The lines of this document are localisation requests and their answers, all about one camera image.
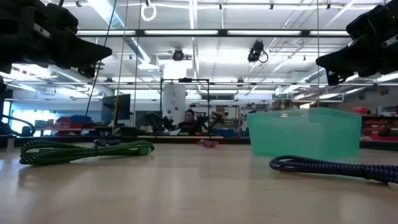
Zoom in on dark blue braided USB-C cable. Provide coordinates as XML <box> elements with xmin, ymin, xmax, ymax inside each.
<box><xmin>269</xmin><ymin>155</ymin><xmax>398</xmax><ymax>184</ymax></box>

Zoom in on black table edge rail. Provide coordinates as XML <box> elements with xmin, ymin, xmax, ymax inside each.
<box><xmin>0</xmin><ymin>135</ymin><xmax>251</xmax><ymax>148</ymax></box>

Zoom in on black overhead camera with cable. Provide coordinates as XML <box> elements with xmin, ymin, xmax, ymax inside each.
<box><xmin>247</xmin><ymin>40</ymin><xmax>269</xmax><ymax>64</ymax></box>

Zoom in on thick black cable loop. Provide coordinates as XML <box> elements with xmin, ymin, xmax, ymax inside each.
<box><xmin>0</xmin><ymin>114</ymin><xmax>37</xmax><ymax>138</ymax></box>

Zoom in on red shelf items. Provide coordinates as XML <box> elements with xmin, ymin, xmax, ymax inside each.
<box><xmin>361</xmin><ymin>116</ymin><xmax>398</xmax><ymax>142</ymax></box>

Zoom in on thin black hanging cable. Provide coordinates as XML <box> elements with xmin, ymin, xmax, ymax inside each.
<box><xmin>85</xmin><ymin>0</ymin><xmax>118</xmax><ymax>118</ymax></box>

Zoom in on thin vertical pole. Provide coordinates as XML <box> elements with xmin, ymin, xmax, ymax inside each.
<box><xmin>316</xmin><ymin>0</ymin><xmax>321</xmax><ymax>108</ymax></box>

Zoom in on translucent teal plastic bin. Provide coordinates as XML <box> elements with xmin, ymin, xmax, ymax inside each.
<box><xmin>247</xmin><ymin>107</ymin><xmax>363</xmax><ymax>161</ymax></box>

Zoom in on red storage boxes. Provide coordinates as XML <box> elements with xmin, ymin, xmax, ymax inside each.
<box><xmin>55</xmin><ymin>116</ymin><xmax>94</xmax><ymax>137</ymax></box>

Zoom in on black monitor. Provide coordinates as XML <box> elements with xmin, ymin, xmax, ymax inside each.
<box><xmin>101</xmin><ymin>93</ymin><xmax>132</xmax><ymax>123</ymax></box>

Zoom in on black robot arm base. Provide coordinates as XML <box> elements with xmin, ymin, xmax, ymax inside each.
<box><xmin>0</xmin><ymin>76</ymin><xmax>15</xmax><ymax>149</ymax></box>

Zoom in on green braided USB-C cable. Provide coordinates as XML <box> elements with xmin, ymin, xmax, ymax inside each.
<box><xmin>19</xmin><ymin>139</ymin><xmax>155</xmax><ymax>167</ymax></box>

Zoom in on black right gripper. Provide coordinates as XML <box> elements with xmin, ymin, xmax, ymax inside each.
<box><xmin>315</xmin><ymin>0</ymin><xmax>398</xmax><ymax>86</ymax></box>

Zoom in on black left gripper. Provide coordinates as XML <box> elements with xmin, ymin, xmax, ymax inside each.
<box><xmin>0</xmin><ymin>0</ymin><xmax>113</xmax><ymax>79</ymax></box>

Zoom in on blue storage box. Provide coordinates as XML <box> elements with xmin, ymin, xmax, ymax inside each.
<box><xmin>70</xmin><ymin>114</ymin><xmax>93</xmax><ymax>123</ymax></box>

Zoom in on white round column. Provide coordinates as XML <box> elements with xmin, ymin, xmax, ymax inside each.
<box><xmin>162</xmin><ymin>83</ymin><xmax>187</xmax><ymax>125</ymax></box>

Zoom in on small dark blue object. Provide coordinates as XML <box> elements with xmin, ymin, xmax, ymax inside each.
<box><xmin>93</xmin><ymin>138</ymin><xmax>123</xmax><ymax>147</ymax></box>

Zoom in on white cable loop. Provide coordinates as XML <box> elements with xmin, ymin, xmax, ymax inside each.
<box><xmin>140</xmin><ymin>2</ymin><xmax>157</xmax><ymax>22</ymax></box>

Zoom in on round black overhead camera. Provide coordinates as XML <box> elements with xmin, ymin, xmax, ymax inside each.
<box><xmin>172</xmin><ymin>48</ymin><xmax>185</xmax><ymax>62</ymax></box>

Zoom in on pink braided USB-C cable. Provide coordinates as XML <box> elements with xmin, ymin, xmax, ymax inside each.
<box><xmin>196</xmin><ymin>139</ymin><xmax>220</xmax><ymax>148</ymax></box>

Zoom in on person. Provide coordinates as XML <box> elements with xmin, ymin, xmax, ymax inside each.
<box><xmin>177</xmin><ymin>109</ymin><xmax>200</xmax><ymax>136</ymax></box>

